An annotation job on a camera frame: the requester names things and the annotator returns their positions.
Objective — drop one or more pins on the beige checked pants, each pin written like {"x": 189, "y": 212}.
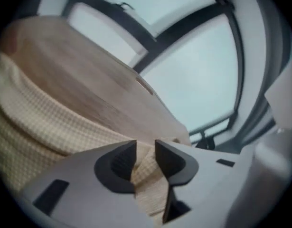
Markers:
{"x": 41, "y": 127}

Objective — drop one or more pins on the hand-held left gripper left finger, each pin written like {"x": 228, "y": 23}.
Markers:
{"x": 79, "y": 174}

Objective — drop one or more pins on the black window frame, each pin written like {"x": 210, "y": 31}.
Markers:
{"x": 157, "y": 39}

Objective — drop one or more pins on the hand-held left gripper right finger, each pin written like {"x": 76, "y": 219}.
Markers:
{"x": 207, "y": 174}

